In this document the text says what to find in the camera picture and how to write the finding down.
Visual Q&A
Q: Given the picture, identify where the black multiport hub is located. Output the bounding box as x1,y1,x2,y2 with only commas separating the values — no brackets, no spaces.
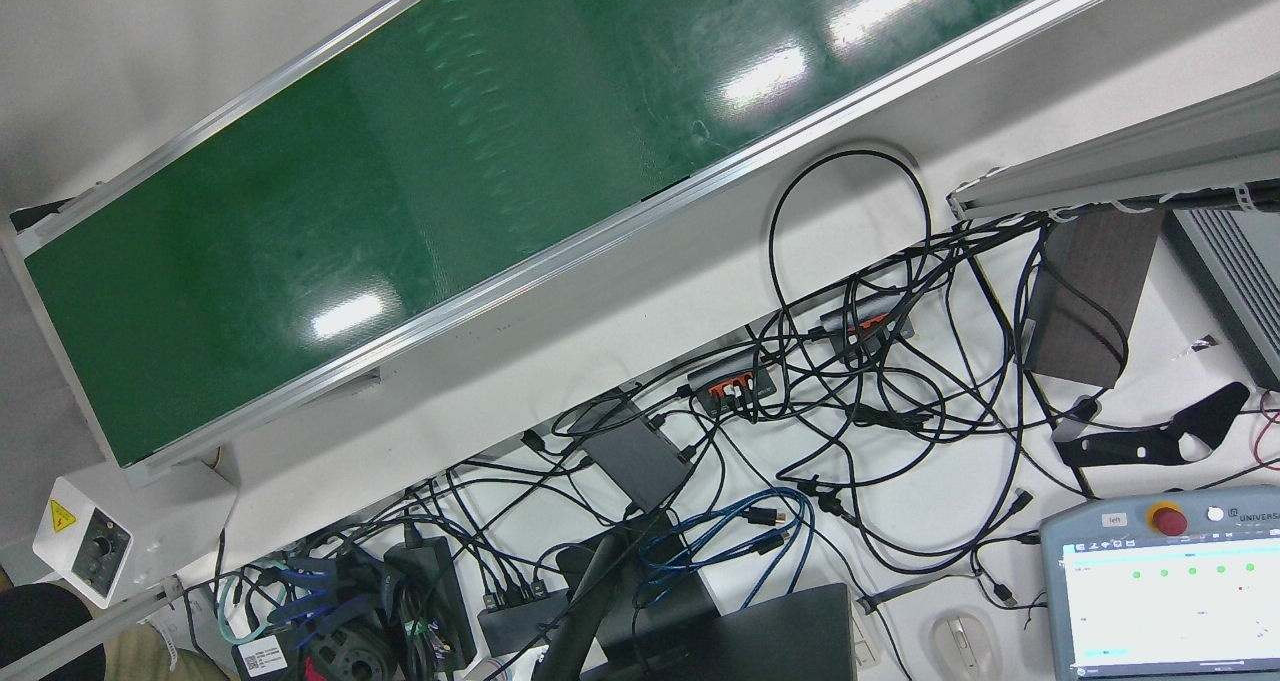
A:
477,591,572,658

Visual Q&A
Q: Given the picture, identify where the grey teach pendant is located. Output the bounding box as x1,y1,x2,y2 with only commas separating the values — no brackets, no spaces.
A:
1040,486,1280,681

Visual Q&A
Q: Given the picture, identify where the brown wooden block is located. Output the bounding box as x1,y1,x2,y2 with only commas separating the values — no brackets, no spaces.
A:
1024,208,1167,391

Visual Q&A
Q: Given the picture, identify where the black metal bracket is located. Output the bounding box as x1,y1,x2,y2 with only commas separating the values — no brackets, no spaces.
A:
1052,382,1252,471

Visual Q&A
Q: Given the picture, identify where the blue cable bundle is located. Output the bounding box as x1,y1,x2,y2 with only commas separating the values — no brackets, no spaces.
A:
638,487,817,614

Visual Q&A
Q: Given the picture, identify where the white conveyor control box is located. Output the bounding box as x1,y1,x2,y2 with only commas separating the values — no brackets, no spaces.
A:
32,459,239,610

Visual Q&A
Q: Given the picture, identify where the green belt conveyor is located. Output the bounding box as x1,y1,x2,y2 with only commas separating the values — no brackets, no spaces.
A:
0,0,1181,489

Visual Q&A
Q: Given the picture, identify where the dark grey docking box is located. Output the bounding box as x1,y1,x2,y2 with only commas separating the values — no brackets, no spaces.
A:
578,401,697,514

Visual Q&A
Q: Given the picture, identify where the white computer mouse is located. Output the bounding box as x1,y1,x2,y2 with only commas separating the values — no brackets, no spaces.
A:
930,611,995,678

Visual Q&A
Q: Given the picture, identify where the grey ribbed computer case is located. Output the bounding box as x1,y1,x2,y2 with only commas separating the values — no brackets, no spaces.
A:
1163,206,1280,392

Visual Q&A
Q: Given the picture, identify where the black power adapter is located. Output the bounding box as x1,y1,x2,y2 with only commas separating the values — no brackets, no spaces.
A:
384,535,477,664

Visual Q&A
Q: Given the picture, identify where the black looped cable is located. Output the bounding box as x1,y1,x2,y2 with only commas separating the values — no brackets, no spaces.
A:
768,148,934,362

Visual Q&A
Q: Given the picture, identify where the aluminium frame structure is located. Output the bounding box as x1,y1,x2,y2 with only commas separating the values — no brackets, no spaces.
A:
946,71,1280,224

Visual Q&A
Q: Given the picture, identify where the black orange USB hub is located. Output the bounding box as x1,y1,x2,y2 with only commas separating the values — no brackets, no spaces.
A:
686,353,783,414
820,294,917,359

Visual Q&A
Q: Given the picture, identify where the black Huawei monitor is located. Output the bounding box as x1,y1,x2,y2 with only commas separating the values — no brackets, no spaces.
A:
530,516,861,681

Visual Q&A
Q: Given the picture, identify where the person in black shirt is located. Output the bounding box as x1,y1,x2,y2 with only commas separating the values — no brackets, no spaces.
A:
0,579,233,681

